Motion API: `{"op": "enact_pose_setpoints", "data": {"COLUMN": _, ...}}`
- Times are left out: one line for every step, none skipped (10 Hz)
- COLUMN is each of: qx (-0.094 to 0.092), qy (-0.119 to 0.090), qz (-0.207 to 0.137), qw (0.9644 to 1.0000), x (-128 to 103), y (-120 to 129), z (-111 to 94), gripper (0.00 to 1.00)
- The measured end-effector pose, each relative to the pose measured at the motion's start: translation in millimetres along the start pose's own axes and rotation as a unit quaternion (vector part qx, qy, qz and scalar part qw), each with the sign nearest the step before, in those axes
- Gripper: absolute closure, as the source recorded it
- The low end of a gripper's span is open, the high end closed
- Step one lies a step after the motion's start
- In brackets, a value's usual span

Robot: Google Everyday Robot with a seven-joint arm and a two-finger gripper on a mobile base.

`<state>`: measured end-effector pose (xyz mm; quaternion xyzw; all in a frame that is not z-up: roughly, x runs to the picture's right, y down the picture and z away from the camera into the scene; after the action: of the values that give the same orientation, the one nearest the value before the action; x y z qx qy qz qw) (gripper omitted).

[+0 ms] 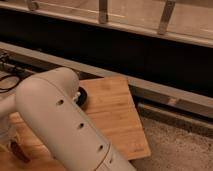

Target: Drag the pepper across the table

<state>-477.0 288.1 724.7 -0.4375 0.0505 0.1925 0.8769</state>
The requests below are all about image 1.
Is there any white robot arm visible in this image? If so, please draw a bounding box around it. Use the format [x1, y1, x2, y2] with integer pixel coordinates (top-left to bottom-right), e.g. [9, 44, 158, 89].
[0, 67, 136, 171]

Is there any bamboo cutting board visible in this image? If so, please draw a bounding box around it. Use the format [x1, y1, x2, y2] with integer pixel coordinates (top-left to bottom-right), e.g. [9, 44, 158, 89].
[0, 78, 151, 171]

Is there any black cable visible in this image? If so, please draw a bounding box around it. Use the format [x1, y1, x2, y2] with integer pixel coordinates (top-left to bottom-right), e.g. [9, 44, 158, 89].
[0, 68, 26, 94]

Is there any metal bracket middle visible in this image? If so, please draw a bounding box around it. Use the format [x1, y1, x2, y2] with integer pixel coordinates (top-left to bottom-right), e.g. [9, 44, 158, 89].
[98, 0, 108, 24]

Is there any metal bracket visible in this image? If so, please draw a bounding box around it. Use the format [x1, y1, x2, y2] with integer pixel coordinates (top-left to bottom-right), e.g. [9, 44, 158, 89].
[157, 0, 176, 35]
[98, 0, 108, 24]

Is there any metal bracket right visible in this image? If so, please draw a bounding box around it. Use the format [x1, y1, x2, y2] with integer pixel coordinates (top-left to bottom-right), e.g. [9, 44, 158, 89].
[157, 0, 176, 35]

